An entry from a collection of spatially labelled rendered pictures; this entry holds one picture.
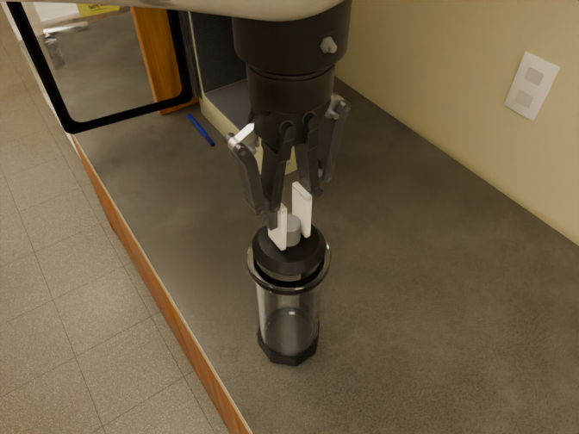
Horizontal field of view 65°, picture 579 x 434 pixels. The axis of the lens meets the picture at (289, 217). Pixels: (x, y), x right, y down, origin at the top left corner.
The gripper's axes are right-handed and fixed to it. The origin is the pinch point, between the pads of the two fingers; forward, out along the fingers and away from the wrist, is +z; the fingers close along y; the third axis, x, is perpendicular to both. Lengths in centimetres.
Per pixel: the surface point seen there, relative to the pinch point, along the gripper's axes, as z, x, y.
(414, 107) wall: 26, -32, -60
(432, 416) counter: 29.6, 22.1, -10.3
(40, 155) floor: 124, -209, 24
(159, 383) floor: 124, -52, 21
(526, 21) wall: -3, -13, -60
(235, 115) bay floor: 22, -49, -19
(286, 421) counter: 29.7, 10.6, 7.7
